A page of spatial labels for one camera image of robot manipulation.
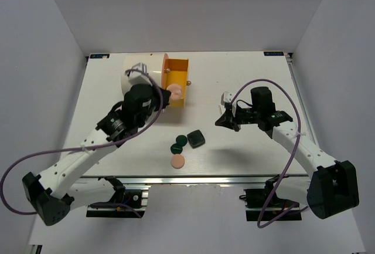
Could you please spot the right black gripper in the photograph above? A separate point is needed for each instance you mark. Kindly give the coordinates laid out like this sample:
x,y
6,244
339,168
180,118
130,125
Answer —
x,y
229,120

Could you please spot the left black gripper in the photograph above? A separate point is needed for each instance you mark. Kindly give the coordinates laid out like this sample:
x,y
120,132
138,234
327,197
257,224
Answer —
x,y
166,94

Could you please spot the pink puff with strap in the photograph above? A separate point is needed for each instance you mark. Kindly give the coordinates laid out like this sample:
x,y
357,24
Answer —
x,y
176,92

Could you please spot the yellow drawer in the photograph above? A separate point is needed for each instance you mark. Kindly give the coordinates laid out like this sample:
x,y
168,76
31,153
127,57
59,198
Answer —
x,y
175,71

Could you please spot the dark green puff with label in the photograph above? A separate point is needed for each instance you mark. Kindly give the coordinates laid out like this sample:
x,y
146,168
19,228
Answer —
x,y
176,148

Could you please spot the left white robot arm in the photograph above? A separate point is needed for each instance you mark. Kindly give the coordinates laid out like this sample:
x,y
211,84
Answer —
x,y
55,191

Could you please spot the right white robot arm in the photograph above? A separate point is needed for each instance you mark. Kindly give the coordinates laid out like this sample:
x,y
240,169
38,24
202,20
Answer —
x,y
331,187

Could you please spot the cream round drawer organizer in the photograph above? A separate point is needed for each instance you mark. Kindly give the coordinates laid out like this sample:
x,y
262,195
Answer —
x,y
154,62

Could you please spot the black square compact case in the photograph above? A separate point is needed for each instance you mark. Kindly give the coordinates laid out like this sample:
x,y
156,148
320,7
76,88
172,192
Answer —
x,y
196,139

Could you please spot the plain pink round puff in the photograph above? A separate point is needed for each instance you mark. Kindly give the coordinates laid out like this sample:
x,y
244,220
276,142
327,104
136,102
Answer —
x,y
177,161

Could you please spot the blue label sticker right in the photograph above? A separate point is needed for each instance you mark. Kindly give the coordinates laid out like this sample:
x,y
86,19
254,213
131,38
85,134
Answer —
x,y
273,53

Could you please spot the blue label sticker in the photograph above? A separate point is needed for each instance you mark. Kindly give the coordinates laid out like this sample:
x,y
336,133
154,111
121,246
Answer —
x,y
273,53
99,56

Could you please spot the blue label sticker left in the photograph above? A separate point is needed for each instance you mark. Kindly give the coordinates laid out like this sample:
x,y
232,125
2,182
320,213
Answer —
x,y
99,56

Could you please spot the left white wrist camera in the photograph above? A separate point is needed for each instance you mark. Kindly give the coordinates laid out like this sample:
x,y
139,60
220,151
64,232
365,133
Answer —
x,y
136,74

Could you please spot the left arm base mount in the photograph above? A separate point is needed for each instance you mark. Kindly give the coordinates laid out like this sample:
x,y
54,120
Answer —
x,y
124,203

